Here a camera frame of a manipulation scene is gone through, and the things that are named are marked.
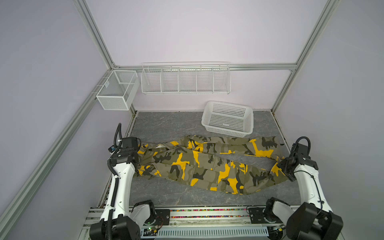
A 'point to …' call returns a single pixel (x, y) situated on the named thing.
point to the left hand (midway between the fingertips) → (129, 166)
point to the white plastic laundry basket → (232, 119)
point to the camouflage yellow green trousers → (232, 165)
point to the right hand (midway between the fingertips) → (287, 171)
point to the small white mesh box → (119, 91)
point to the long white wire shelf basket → (168, 78)
